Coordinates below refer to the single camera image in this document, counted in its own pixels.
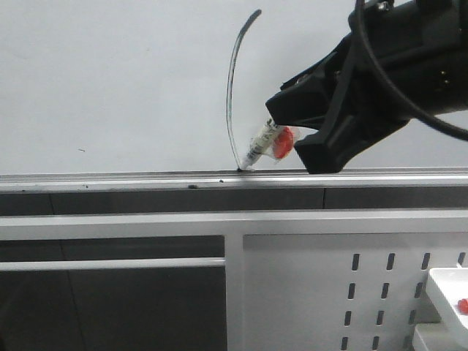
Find black cable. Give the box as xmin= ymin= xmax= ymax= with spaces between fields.
xmin=341 ymin=0 xmax=468 ymax=143

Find small red object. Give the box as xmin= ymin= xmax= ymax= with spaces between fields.
xmin=457 ymin=298 xmax=468 ymax=315

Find red round magnet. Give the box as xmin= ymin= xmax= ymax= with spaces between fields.
xmin=272 ymin=127 xmax=295 ymax=160

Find grey lower bin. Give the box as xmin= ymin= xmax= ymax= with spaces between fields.
xmin=412 ymin=323 xmax=457 ymax=351

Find aluminium whiteboard tray rail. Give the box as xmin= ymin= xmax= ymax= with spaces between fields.
xmin=1 ymin=167 xmax=467 ymax=194

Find white whiteboard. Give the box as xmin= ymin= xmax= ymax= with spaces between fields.
xmin=0 ymin=0 xmax=468 ymax=174

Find white metal frame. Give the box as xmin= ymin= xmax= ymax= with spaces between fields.
xmin=1 ymin=210 xmax=467 ymax=350

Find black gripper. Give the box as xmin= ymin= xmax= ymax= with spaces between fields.
xmin=295 ymin=1 xmax=467 ymax=174

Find white plastic bin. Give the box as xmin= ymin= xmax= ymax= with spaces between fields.
xmin=426 ymin=268 xmax=467 ymax=349

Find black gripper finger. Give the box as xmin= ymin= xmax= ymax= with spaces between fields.
xmin=265 ymin=43 xmax=347 ymax=130

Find white whiteboard marker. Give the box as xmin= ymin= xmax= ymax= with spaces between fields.
xmin=238 ymin=118 xmax=284 ymax=171

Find white perforated pegboard panel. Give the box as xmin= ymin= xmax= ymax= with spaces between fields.
xmin=244 ymin=233 xmax=467 ymax=350

